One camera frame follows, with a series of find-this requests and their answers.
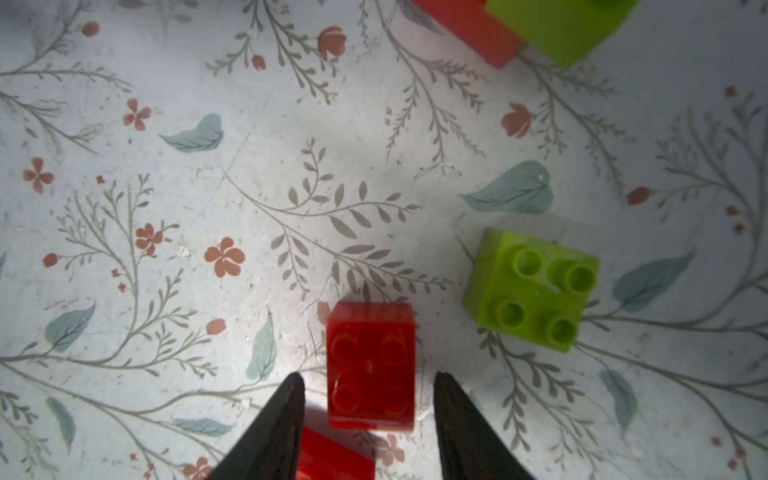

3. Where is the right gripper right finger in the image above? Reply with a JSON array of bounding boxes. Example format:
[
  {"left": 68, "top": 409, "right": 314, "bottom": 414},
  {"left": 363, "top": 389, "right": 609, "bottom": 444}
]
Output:
[{"left": 433, "top": 372, "right": 533, "bottom": 480}]

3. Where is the light green lego brick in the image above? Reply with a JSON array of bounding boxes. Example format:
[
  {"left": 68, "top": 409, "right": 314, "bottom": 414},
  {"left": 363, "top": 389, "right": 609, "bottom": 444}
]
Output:
[
  {"left": 485, "top": 0, "right": 638, "bottom": 68},
  {"left": 463, "top": 227, "right": 600, "bottom": 353}
]

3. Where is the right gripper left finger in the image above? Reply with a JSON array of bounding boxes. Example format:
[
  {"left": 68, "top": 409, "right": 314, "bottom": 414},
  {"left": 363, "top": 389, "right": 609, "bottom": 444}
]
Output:
[{"left": 207, "top": 372, "right": 305, "bottom": 480}]

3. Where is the red lego brick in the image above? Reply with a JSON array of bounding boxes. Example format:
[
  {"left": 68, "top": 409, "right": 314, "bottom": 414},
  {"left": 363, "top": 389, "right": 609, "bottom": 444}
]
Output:
[
  {"left": 326, "top": 301, "right": 416, "bottom": 431},
  {"left": 414, "top": 0, "right": 524, "bottom": 69}
]

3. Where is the red lego brick rounded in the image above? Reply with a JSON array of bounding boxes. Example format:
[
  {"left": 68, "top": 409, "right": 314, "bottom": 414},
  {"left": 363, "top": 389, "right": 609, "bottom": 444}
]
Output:
[{"left": 296, "top": 428, "right": 376, "bottom": 480}]

